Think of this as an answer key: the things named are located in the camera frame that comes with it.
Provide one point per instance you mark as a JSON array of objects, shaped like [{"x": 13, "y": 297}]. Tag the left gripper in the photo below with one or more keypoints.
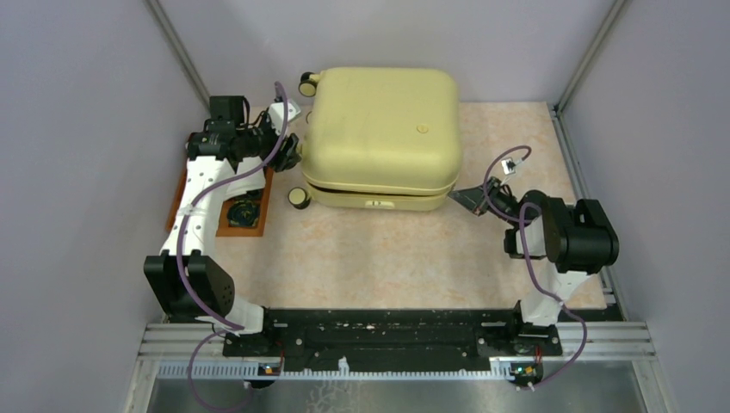
[{"x": 283, "y": 159}]

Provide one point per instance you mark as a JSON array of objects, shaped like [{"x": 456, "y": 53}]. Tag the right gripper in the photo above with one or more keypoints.
[{"x": 473, "y": 199}]

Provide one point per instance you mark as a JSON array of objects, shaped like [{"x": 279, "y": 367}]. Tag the yellow hard-shell suitcase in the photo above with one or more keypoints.
[{"x": 381, "y": 138}]

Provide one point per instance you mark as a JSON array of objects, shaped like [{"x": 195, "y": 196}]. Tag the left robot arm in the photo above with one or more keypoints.
[{"x": 184, "y": 276}]

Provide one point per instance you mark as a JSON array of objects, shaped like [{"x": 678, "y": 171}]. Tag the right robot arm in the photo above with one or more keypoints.
[{"x": 562, "y": 245}]

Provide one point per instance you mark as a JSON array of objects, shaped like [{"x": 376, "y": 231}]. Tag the white folded cloth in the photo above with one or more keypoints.
[{"x": 210, "y": 156}]

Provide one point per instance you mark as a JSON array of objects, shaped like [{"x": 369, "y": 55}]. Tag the dark round patterned item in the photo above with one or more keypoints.
[{"x": 243, "y": 214}]

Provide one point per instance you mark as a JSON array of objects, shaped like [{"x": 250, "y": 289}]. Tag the brown wooden tray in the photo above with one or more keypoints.
[{"x": 205, "y": 208}]

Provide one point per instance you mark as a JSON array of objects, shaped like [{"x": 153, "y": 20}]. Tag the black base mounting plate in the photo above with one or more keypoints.
[{"x": 402, "y": 344}]

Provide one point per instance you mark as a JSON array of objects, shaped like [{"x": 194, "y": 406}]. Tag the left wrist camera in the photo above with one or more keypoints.
[{"x": 281, "y": 114}]

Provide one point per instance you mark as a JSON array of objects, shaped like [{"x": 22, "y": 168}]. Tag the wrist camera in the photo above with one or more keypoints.
[
  {"x": 281, "y": 114},
  {"x": 508, "y": 166}
]

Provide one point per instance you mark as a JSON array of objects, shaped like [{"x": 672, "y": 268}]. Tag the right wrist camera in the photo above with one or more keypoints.
[{"x": 508, "y": 166}]

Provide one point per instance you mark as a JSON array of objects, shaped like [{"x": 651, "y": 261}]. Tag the left corner aluminium post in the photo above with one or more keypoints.
[{"x": 179, "y": 51}]

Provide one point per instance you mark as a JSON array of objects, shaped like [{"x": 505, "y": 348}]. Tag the corner aluminium post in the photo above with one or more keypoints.
[
  {"x": 592, "y": 52},
  {"x": 179, "y": 51}
]

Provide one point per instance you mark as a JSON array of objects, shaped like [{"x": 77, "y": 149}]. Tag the aluminium rail frame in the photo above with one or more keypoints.
[{"x": 370, "y": 295}]

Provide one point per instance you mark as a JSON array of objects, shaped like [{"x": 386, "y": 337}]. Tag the right corner aluminium post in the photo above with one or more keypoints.
[{"x": 592, "y": 52}]

